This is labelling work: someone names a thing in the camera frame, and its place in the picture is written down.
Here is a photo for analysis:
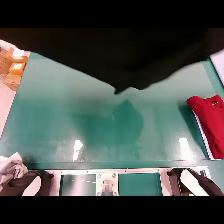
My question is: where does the red T-shirt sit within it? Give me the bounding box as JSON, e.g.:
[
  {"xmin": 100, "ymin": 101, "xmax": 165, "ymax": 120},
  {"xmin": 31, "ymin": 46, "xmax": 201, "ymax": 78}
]
[{"xmin": 186, "ymin": 94, "xmax": 224, "ymax": 160}]

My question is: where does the white garment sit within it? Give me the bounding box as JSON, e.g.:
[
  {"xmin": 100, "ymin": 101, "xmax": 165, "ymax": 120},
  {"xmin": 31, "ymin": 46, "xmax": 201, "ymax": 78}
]
[{"xmin": 0, "ymin": 151, "xmax": 30, "ymax": 192}]

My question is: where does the silver frame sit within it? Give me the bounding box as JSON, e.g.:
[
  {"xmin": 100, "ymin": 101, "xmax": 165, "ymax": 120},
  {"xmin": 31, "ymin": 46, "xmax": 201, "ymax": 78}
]
[{"xmin": 43, "ymin": 166, "xmax": 214, "ymax": 197}]

